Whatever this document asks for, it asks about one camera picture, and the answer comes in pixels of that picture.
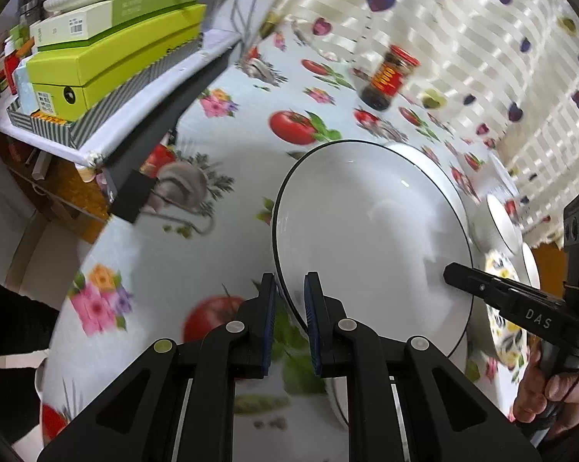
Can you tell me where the yellow floral bowl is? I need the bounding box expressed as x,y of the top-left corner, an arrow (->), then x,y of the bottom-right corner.
485,250 -> 530,384

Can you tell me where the white ribbed bowl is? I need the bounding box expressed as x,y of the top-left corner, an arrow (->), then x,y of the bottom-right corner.
520,243 -> 541,289
471,194 -> 522,256

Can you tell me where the white plate black rim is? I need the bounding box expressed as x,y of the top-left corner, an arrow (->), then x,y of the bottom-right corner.
384,143 -> 472,256
273,140 -> 474,356

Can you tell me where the person right hand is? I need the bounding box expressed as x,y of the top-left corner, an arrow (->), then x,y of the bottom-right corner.
513,342 -> 579,439

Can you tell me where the wooden cabinet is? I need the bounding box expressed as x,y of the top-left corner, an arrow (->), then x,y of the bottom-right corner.
532,243 -> 566,298

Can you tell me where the fruit print tablecloth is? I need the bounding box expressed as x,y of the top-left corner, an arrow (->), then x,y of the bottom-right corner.
39,18 -> 541,462

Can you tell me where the white plastic yogurt tub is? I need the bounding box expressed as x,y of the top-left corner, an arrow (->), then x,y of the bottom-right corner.
485,153 -> 518,203

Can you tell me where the black binder clip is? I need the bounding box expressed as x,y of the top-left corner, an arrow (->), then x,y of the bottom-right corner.
109,170 -> 157,223

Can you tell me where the chili sauce jar red lid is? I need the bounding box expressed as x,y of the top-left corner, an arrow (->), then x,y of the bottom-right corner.
359,45 -> 420,112

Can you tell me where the striped grey box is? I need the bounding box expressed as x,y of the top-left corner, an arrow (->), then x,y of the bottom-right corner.
6,35 -> 204,149

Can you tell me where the side shelf white board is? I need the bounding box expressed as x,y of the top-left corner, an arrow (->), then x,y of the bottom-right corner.
0,29 -> 239,168

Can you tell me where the heart print curtain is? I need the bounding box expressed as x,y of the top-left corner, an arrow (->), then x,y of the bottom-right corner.
265,0 -> 579,246

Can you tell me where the white green box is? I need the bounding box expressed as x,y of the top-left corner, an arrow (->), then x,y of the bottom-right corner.
34,0 -> 198,49

